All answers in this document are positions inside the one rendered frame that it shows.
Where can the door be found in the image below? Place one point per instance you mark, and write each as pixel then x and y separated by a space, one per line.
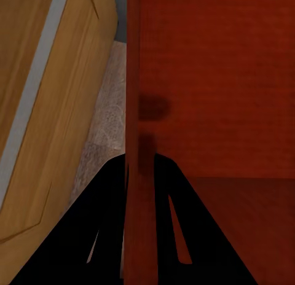
pixel 53 55

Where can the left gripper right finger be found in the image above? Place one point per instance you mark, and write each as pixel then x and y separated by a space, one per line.
pixel 214 260

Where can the storage box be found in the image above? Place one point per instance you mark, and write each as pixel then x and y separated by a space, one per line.
pixel 210 84

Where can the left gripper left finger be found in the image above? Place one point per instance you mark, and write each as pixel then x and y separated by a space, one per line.
pixel 98 213

